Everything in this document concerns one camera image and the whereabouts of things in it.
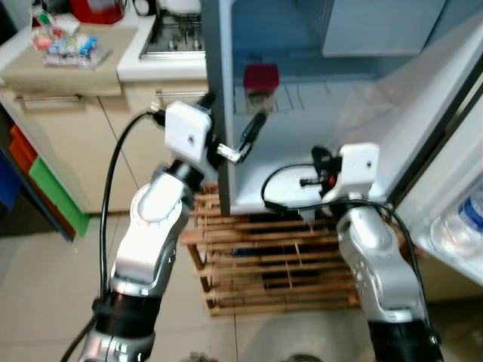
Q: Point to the clear container pink lid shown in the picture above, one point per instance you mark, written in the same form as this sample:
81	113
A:
261	79

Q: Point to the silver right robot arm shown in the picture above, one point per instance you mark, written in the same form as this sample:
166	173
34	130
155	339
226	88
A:
377	256

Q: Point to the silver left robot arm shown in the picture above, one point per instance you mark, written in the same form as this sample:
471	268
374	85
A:
151	234

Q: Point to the small grey fridge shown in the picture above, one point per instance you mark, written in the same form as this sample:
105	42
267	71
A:
362	113

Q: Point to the white fridge door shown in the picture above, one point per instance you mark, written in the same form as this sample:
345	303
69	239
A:
453	151

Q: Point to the steel gas stove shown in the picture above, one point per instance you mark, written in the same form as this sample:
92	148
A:
173	41

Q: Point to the white pot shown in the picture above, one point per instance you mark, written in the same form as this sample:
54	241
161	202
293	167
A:
181	6

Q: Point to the wooden wine rack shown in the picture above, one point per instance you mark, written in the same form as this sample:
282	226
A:
272	264

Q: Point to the black white speaker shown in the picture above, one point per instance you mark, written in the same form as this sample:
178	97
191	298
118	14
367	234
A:
145	6

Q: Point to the beige kitchen cabinet white counter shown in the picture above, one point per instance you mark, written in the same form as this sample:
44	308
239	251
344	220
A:
90	143

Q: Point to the beige counter mat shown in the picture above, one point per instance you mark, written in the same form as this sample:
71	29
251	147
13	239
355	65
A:
68	81

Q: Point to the red kettle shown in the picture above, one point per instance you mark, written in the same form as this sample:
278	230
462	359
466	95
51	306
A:
96	9

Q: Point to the clear water bottle blue cap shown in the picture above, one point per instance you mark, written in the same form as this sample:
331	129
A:
460	222

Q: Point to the grey freezer compartment flap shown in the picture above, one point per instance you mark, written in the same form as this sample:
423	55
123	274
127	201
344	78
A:
385	26

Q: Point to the green board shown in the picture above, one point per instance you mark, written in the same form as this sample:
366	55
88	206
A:
60	200

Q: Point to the red green white carton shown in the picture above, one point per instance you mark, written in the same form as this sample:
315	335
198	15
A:
49	23

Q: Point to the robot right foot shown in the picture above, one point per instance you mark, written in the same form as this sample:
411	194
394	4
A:
302	357

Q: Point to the red board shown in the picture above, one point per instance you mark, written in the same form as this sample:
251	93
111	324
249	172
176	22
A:
23	147

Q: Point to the blue board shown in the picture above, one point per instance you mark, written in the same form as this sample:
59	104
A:
6	185

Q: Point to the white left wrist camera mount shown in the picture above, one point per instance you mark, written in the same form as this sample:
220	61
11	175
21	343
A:
187	132

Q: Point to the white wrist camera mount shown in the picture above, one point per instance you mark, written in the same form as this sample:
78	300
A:
358	170
187	132

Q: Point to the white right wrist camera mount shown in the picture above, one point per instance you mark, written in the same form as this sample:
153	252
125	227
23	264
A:
358	170

